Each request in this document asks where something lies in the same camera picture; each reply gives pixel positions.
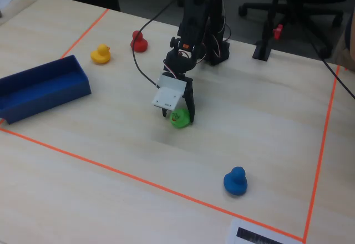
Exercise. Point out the red rubber duck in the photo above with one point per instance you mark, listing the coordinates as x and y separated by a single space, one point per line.
141 45

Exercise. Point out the long orange tape line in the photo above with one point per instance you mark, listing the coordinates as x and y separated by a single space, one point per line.
155 184

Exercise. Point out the white paper black print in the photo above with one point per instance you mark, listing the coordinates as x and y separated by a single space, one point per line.
258 234

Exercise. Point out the blue rubber duck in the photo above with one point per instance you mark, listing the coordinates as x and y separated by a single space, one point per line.
235 183

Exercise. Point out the green rubber duck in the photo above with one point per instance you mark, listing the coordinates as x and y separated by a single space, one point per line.
181 120

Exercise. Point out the yellow rubber duck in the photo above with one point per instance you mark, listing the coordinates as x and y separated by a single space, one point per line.
100 55

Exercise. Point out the blue rectangular open box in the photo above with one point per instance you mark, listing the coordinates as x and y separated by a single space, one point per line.
41 91

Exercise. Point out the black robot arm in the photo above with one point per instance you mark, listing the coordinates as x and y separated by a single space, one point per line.
213 19

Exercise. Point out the black office chair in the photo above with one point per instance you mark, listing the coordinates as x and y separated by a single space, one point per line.
294 2

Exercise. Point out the white gripper camera box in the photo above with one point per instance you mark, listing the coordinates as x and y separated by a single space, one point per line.
169 92

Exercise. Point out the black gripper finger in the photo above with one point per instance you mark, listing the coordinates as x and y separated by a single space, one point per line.
190 102
164 112

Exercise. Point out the black clamp stand red knob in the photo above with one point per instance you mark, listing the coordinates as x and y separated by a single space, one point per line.
264 41

